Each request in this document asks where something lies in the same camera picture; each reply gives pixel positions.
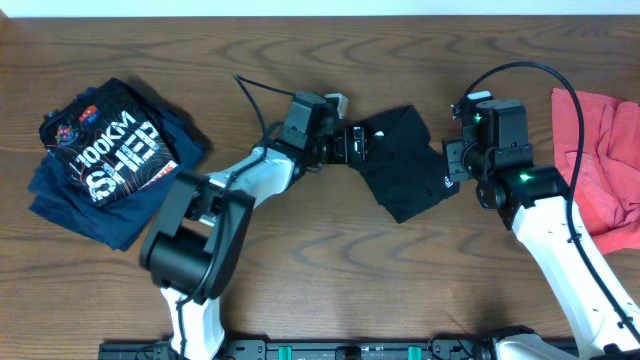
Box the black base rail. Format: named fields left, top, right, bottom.
left=98, top=338, right=479, bottom=360

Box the navy blue folded shirt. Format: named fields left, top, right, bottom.
left=28, top=82, right=205, bottom=251

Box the red t-shirt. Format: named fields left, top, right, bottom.
left=575, top=92, right=639, bottom=254

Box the black printed folded shirt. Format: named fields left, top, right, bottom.
left=39, top=78, right=179, bottom=206

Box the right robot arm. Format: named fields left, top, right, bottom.
left=442, top=137, right=639, bottom=359

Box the black t-shirt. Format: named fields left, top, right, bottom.
left=350, top=105, right=459, bottom=224

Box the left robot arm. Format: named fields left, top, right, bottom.
left=139, top=126, right=368, bottom=359

